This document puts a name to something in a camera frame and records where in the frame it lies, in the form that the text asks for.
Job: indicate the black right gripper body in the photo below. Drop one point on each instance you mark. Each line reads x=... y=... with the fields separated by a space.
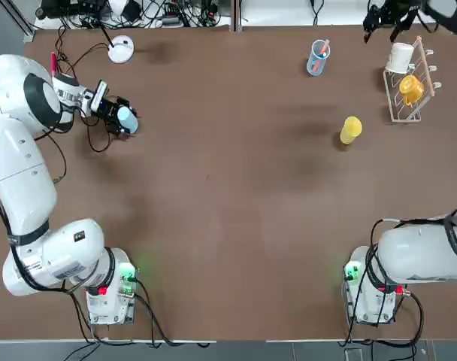
x=388 y=7

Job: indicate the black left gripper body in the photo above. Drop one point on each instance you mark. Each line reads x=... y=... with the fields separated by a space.
x=109 y=111

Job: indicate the blue plastic cup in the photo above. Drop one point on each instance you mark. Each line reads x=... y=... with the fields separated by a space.
x=129 y=120

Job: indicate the yellow plastic cup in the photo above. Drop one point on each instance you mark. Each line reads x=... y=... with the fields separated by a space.
x=350 y=129

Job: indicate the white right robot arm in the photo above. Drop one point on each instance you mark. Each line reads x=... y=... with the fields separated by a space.
x=412 y=255

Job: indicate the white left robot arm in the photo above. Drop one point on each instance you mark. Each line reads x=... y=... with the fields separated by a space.
x=22 y=169

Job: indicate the white mug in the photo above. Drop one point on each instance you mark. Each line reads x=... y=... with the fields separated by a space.
x=399 y=56

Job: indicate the white desk lamp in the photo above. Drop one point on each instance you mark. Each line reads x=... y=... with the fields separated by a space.
x=120 y=49

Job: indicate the red pen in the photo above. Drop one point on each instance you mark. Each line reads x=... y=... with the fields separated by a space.
x=319 y=58

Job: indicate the yellow mug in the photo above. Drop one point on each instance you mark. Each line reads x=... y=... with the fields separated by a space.
x=410 y=87

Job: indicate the clear measuring beaker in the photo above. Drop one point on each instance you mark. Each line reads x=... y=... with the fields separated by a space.
x=315 y=64

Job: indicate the pink marker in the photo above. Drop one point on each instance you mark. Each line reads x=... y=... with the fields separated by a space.
x=53 y=62

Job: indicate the black power supply unit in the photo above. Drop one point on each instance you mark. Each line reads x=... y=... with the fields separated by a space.
x=172 y=19

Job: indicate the black monitor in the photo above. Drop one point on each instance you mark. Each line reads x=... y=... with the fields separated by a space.
x=59 y=6

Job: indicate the grey floor outlet box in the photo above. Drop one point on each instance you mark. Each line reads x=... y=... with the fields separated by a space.
x=352 y=354

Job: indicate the aluminium frame post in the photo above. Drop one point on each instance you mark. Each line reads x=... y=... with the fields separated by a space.
x=25 y=28
x=235 y=15

